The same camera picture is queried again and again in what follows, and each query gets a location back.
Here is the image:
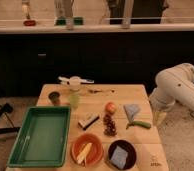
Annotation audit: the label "translucent green cup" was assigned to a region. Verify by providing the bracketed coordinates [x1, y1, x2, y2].
[69, 92, 80, 109]

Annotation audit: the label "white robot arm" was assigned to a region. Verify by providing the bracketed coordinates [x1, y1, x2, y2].
[149, 63, 194, 126]

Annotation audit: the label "small dark utensil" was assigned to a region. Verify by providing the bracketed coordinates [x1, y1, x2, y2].
[88, 88, 116, 94]

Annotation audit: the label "white clear cup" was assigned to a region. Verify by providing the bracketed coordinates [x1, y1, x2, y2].
[69, 76, 81, 91]

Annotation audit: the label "white flat utensil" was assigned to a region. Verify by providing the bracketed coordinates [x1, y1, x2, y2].
[58, 76, 94, 84]

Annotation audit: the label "red apple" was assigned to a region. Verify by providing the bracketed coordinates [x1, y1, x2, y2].
[105, 102, 117, 115]

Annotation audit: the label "black white eraser block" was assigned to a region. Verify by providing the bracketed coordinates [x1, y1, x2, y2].
[78, 114, 99, 130]

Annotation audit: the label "blue folded cloth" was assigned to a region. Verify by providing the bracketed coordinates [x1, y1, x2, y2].
[124, 104, 140, 122]

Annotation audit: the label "dark grape bunch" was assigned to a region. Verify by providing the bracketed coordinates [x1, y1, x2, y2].
[103, 115, 117, 136]

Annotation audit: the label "dark brown cup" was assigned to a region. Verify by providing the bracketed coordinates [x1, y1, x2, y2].
[48, 91, 60, 106]

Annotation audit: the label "green bean pod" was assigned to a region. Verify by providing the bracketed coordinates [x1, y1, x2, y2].
[126, 121, 151, 129]

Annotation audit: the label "orange bowl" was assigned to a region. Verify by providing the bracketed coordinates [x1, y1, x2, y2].
[71, 133, 104, 167]

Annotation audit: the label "green box on counter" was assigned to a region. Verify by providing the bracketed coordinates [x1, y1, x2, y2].
[55, 17, 84, 26]

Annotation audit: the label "yellow banana peel piece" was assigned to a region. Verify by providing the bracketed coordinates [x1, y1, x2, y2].
[76, 143, 92, 164]

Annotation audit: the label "blue sponge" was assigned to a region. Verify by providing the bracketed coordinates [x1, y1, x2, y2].
[110, 146, 128, 169]

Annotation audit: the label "green plastic tray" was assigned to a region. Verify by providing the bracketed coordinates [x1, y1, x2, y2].
[7, 106, 71, 168]

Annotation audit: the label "black stand legs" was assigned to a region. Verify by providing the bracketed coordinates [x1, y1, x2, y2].
[0, 103, 20, 135]

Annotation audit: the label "red bowl on counter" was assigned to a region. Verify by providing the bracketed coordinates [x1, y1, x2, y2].
[23, 20, 36, 26]

